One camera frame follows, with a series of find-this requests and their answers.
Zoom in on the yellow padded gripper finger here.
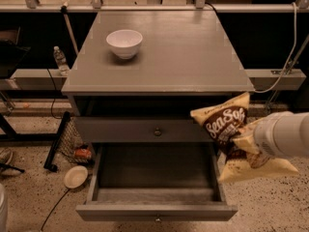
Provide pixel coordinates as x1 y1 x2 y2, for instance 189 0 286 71
233 134 260 155

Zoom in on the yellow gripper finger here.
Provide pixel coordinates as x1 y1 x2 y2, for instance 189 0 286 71
239 119 261 133

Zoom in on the brown sea salt chip bag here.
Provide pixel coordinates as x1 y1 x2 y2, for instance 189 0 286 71
190 93 298 183

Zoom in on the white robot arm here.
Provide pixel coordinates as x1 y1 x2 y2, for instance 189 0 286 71
233 111 309 159

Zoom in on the closed upper drawer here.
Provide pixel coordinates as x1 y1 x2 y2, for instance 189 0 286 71
75 117 213 143

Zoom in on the grey wooden drawer cabinet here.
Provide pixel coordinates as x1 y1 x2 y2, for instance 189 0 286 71
61 9 256 223

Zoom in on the open middle drawer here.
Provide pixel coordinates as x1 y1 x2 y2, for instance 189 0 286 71
76 143 238 221

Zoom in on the white ceramic bowl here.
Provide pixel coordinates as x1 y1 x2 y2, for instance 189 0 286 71
106 29 143 59

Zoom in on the orange can in net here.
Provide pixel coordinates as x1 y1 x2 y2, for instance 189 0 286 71
74 149 92 160

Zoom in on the beige plate on floor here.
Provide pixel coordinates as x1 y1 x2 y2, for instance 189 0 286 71
64 165 88 189

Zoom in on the black metal stand leg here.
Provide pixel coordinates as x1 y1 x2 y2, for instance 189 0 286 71
43 111 70 172

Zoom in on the clear plastic water bottle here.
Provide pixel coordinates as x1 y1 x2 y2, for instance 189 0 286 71
53 46 70 76

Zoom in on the white cable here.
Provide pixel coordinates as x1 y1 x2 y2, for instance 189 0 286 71
254 2 298 95

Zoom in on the black floor cable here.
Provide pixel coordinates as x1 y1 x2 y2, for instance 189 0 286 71
39 188 71 232

